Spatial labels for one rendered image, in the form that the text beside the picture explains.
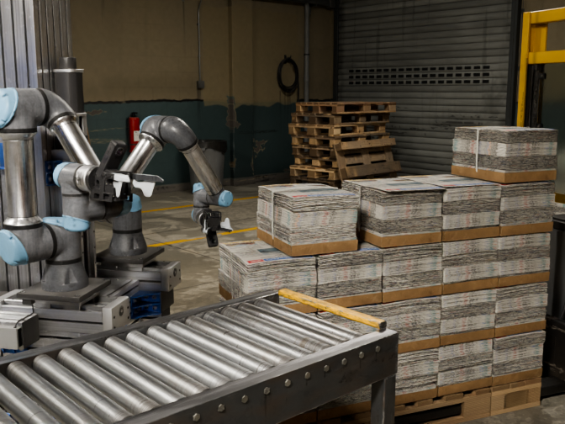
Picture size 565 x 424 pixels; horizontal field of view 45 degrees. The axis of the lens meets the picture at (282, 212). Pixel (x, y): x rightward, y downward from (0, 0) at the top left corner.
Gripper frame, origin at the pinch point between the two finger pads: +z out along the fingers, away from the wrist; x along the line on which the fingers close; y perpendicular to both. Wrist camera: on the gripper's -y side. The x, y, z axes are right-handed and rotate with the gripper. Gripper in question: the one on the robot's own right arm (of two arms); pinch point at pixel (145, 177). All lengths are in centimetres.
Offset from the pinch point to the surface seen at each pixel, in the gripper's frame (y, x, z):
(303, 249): 27, -93, -13
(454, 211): 10, -151, 21
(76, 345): 45.1, 9.9, -12.0
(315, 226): 18, -97, -11
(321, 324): 39, -43, 29
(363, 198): 8, -129, -10
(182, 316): 41.3, -22.7, -6.2
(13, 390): 48, 35, 0
